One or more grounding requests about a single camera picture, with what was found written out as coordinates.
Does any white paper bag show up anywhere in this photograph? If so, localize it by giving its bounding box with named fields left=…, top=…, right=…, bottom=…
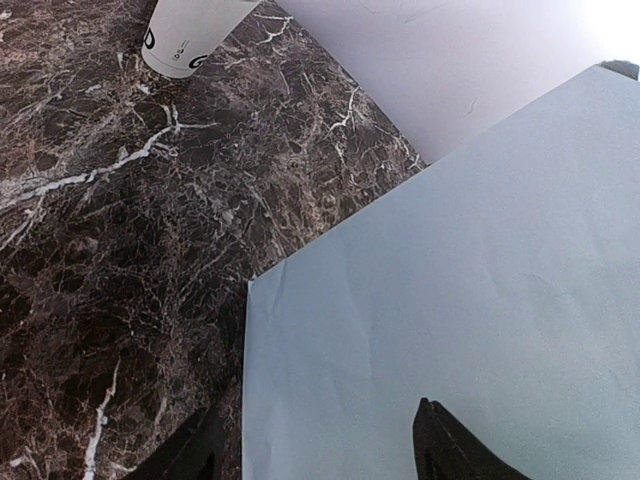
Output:
left=242, top=66, right=639, bottom=479

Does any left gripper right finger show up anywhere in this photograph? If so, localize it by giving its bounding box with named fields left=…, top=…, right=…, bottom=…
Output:
left=412, top=398, right=529, bottom=480

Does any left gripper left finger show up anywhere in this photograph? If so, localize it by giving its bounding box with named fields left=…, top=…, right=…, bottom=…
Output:
left=125, top=407, right=225, bottom=480

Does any white cup holding straws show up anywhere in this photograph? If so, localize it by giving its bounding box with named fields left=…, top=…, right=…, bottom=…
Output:
left=141, top=0, right=258, bottom=79

